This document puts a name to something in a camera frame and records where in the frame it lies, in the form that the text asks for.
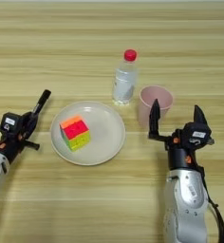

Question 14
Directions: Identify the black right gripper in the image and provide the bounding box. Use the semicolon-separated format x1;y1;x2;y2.
148;98;215;173

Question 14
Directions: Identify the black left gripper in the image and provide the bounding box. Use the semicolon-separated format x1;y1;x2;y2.
0;111;41;165

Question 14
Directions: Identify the pink plastic cup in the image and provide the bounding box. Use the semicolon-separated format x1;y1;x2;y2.
138;84;175;129

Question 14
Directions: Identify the black marker pen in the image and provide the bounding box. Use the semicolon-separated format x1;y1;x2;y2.
31;88;52;118

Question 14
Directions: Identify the colourful puzzle cube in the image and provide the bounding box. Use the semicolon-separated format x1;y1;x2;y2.
59;114;92;152

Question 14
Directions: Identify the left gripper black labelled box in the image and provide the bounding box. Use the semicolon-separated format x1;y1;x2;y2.
0;111;24;135

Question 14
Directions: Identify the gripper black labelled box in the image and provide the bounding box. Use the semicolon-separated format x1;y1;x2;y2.
0;111;24;135
181;121;213;147

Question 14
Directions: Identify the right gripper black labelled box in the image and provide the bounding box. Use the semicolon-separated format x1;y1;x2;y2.
181;121;213;147

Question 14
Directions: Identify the clear bottle with red cap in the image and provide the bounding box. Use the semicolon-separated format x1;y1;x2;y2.
111;48;140;106

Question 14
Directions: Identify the beige round plate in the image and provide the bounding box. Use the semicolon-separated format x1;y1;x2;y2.
49;100;127;167

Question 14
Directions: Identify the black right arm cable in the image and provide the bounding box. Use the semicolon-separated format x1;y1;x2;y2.
196;164;224;243

